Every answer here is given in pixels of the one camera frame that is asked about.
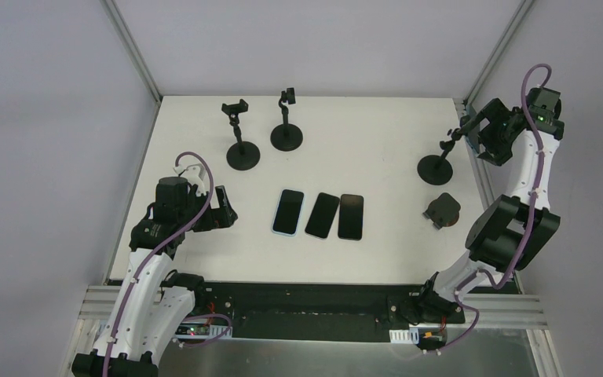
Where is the blue phone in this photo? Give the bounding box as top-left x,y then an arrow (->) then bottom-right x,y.
462,104 -> 482,155

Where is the black phone stand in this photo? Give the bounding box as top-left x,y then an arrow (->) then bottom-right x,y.
417,128 -> 469,186
270,87 -> 303,152
221,99 -> 261,171

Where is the blue-cased phone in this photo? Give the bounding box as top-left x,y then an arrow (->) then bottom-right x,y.
272,188 -> 305,236

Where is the silver phone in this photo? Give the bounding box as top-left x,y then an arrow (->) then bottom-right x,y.
305,192 -> 340,240

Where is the black phone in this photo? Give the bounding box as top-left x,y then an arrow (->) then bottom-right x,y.
338,194 -> 364,240

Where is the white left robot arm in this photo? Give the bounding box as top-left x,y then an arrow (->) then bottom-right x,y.
71,176 -> 238,376

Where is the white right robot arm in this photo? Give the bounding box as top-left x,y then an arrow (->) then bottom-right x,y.
400,87 -> 565,324

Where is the small black brown wedge stand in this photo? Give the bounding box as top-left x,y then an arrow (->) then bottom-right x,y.
422,192 -> 461,230

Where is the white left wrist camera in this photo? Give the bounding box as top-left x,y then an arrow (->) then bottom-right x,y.
174,163 -> 208,196

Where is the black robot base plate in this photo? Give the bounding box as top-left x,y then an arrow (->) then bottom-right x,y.
158,281 -> 438,343

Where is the white slotted cable duct left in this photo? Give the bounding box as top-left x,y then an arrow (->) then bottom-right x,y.
175,323 -> 232,341

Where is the white slotted cable duct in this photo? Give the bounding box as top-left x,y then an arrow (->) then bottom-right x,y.
389,328 -> 420,345
175,323 -> 232,341

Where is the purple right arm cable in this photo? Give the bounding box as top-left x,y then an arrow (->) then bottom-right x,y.
426,63 -> 554,357

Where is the aluminium frame rail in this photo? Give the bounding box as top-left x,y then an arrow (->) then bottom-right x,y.
464,294 -> 548,330

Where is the white slotted cable duct right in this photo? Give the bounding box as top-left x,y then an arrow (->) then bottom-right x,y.
389,328 -> 420,345

